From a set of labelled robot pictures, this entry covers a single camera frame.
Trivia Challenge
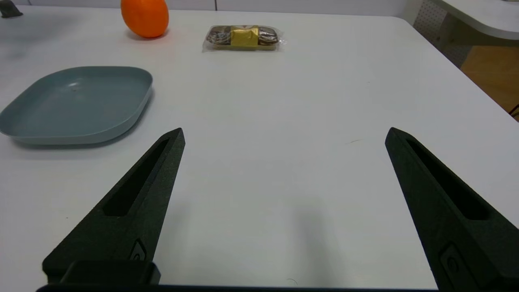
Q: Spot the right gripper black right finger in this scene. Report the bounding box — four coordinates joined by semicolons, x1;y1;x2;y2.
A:
385;127;519;289

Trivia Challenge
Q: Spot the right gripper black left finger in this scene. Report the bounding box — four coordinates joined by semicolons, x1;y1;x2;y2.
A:
42;128;186;284

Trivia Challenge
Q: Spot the grey rounded plastic dish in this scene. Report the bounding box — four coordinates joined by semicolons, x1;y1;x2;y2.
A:
0;66;154;146

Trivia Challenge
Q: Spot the orange fruit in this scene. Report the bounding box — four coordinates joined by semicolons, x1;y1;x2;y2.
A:
120;0;169;39

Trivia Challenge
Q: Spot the wrapped snack with gold band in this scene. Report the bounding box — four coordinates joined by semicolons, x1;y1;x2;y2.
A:
202;25;287;52

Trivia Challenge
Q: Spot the white side table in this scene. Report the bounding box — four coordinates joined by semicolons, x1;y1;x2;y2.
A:
413;0;519;69

